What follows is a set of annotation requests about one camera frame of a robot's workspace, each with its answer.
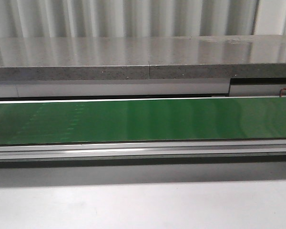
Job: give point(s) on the grey stone countertop slab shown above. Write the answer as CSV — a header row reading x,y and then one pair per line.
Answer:
x,y
88,58

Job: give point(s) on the aluminium conveyor frame rail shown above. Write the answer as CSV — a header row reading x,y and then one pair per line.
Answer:
x,y
143,150

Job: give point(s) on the white corrugated curtain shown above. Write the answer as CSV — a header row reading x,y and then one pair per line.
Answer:
x,y
141,18

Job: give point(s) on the green conveyor belt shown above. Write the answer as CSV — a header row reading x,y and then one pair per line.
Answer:
x,y
142,120

